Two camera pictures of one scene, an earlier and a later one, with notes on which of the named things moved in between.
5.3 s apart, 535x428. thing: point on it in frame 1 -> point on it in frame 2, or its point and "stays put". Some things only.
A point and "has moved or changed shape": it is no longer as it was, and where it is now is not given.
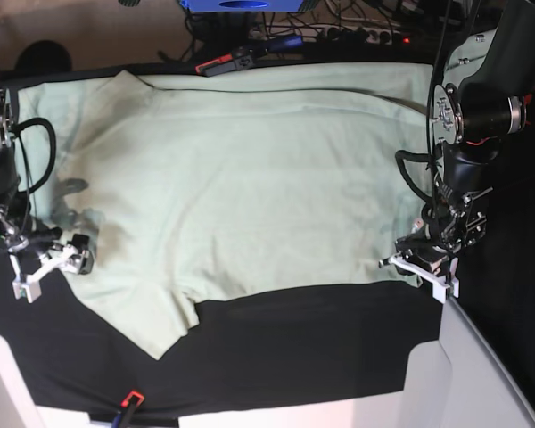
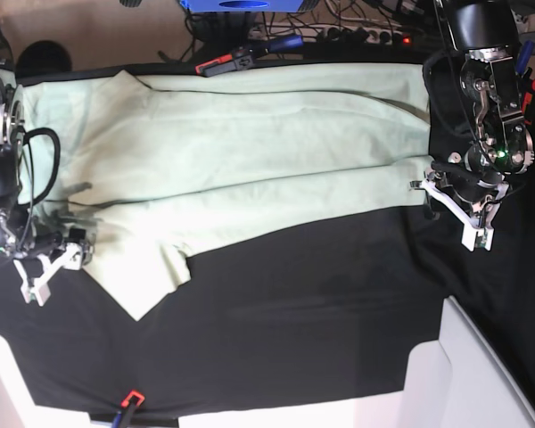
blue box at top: x=242 y=5 stays put
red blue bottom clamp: x=130 y=406 stays put
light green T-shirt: x=193 y=186 has moved or changed shape
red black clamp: x=244 y=56 stays put
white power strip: x=329 y=35 stays put
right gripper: x=448 y=224 -> x=474 y=183
